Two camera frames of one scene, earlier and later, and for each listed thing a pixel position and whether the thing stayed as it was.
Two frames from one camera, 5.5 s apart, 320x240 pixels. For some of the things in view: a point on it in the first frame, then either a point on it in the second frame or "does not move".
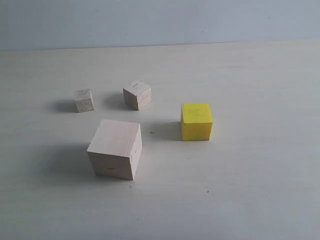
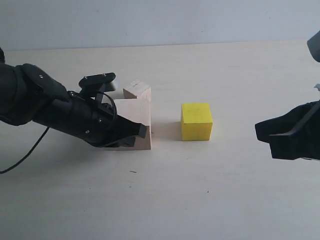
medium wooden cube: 137,95 does not move
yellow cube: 196,122 does not move
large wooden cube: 115,149 -> 139,111
